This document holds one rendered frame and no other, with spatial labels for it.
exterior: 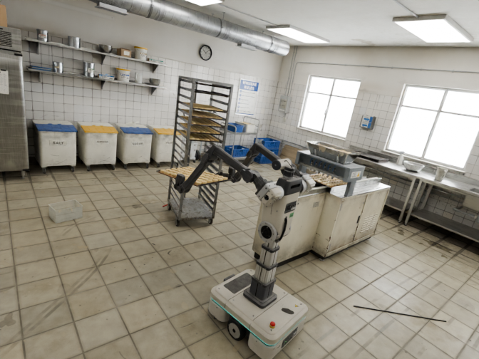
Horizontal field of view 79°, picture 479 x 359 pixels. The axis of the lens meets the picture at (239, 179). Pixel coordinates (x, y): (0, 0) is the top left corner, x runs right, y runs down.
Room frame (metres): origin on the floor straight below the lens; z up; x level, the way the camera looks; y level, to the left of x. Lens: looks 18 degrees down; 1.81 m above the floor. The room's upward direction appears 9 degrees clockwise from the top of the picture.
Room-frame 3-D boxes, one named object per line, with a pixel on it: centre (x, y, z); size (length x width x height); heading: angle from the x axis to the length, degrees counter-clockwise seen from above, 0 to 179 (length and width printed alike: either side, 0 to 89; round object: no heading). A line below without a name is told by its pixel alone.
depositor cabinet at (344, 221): (3.71, -1.35, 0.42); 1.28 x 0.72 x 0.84; 133
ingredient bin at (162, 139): (5.94, 1.67, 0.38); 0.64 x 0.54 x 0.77; 39
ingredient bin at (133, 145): (5.51, 2.15, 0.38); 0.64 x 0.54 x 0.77; 41
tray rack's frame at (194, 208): (3.66, 0.60, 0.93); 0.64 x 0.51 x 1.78; 28
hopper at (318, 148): (3.39, -1.01, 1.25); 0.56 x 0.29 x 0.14; 43
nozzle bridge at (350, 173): (3.39, -1.01, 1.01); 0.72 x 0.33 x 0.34; 43
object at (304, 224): (3.04, -0.64, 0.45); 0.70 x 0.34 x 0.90; 133
